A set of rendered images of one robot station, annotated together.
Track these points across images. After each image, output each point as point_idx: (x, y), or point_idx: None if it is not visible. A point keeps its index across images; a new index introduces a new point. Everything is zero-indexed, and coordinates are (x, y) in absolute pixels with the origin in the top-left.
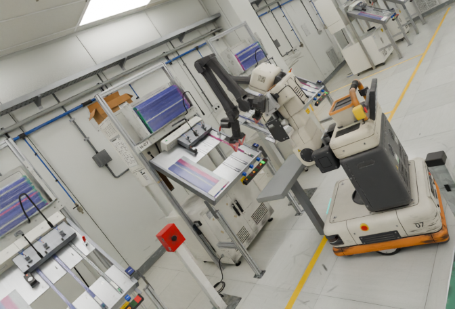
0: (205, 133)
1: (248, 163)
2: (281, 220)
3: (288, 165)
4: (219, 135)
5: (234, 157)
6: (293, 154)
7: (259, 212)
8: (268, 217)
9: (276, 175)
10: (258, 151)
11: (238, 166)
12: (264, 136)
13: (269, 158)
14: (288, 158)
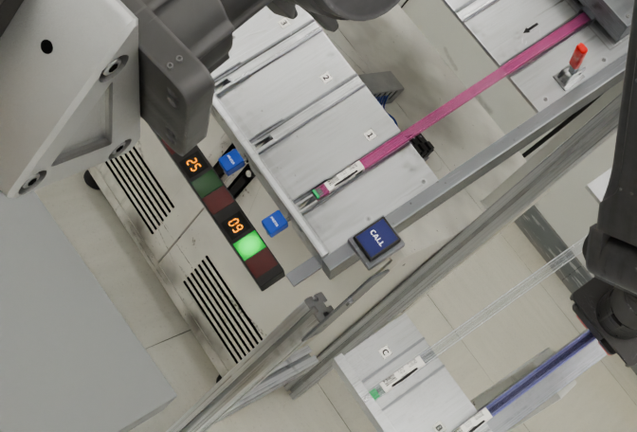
0: None
1: (244, 144)
2: (170, 405)
3: (29, 293)
4: (555, 75)
5: (336, 98)
6: (145, 405)
7: (225, 310)
8: (212, 359)
9: (17, 202)
10: (337, 248)
11: (258, 95)
12: (505, 379)
13: (309, 332)
14: (131, 353)
